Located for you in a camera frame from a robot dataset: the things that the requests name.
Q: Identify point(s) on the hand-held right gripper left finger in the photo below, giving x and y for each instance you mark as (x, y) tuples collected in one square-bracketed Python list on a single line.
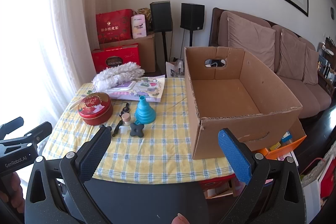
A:
[(92, 155)]

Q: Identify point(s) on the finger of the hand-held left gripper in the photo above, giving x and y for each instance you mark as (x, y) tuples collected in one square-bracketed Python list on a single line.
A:
[(40, 130), (13, 124)]

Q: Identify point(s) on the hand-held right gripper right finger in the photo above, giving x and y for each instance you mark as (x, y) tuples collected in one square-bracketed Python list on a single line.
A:
[(235, 158)]

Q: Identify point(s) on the brown cardboard box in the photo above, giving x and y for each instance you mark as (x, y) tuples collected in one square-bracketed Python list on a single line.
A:
[(223, 134)]

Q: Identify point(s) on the small black tool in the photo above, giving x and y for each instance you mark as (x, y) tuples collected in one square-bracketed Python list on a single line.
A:
[(117, 128)]

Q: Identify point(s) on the clear plastic cap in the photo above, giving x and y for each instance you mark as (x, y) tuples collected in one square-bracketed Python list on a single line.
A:
[(123, 130)]

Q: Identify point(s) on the red round tin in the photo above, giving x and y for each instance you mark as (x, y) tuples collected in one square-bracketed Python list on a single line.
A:
[(94, 108)]

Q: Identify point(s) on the cork stopper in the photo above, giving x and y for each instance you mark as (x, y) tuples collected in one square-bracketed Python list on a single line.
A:
[(126, 117)]

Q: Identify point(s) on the dark star-shaped knob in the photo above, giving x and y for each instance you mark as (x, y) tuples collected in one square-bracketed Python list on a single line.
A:
[(137, 129)]

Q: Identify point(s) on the blue collapsible funnel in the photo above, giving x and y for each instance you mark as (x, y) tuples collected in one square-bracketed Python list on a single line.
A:
[(145, 113)]

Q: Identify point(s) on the person's left hand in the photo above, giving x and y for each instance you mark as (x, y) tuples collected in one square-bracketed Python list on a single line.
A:
[(16, 186)]

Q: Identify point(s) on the person's right hand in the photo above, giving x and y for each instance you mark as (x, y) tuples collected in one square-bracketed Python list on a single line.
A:
[(180, 220)]

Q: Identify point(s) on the orange box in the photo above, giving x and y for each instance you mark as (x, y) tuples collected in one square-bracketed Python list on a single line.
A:
[(294, 145)]

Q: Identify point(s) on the yellow checked tablecloth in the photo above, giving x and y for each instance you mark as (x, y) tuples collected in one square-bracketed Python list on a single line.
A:
[(157, 140)]

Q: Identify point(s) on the wet wipes pack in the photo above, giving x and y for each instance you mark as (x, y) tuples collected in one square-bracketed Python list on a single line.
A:
[(122, 87)]

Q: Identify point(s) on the white woven bag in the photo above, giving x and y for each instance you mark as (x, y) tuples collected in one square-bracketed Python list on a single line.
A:
[(311, 182)]

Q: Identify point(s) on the white fluffy duster head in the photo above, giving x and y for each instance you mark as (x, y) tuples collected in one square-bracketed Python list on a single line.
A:
[(118, 74)]

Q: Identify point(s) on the printed plastic bag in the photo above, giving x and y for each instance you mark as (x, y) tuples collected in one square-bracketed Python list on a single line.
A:
[(149, 90)]

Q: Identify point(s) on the brown sofa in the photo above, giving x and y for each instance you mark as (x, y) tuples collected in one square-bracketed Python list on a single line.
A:
[(309, 100)]

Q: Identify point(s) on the red shopping bag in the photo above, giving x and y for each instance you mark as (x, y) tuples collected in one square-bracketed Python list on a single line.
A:
[(328, 179)]

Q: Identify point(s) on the red gift box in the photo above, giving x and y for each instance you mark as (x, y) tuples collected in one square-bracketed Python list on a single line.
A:
[(113, 56)]

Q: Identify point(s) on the white curtain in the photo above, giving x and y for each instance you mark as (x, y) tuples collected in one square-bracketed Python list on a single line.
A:
[(65, 29)]

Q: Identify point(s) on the white paper bag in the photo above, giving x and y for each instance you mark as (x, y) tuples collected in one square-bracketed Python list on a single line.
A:
[(173, 69)]

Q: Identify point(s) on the medium beige cushion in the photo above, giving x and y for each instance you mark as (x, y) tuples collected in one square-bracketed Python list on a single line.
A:
[(290, 56)]

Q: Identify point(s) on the large brown carton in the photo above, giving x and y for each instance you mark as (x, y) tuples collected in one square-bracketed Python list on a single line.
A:
[(147, 50)]

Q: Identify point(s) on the small beige cushion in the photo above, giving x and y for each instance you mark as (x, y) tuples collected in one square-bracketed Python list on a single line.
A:
[(310, 66)]

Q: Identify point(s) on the large beige cushion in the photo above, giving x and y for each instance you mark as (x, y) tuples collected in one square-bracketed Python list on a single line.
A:
[(249, 40)]

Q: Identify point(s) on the red gift bag gold print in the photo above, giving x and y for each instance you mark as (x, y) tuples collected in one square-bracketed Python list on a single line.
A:
[(113, 27)]

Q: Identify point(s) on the black speaker stand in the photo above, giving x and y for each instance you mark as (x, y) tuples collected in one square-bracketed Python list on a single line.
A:
[(190, 37), (165, 45)]

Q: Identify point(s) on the dark wooden shelf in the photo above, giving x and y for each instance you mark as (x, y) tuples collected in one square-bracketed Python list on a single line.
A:
[(328, 69)]

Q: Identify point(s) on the white pink packet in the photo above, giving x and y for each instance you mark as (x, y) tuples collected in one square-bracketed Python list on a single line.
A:
[(138, 27)]

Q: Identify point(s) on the black speaker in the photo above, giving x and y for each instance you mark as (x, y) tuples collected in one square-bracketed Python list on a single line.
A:
[(191, 16), (160, 16)]

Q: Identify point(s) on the gold foil wrapping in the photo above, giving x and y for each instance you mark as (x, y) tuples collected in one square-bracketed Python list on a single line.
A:
[(145, 12)]

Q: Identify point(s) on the round wall clock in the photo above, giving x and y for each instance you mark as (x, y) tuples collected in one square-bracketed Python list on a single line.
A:
[(332, 14)]

